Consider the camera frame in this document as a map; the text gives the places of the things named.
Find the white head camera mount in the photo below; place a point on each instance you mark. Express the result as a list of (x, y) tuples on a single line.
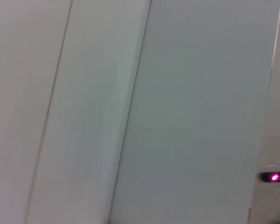
[(270, 196)]

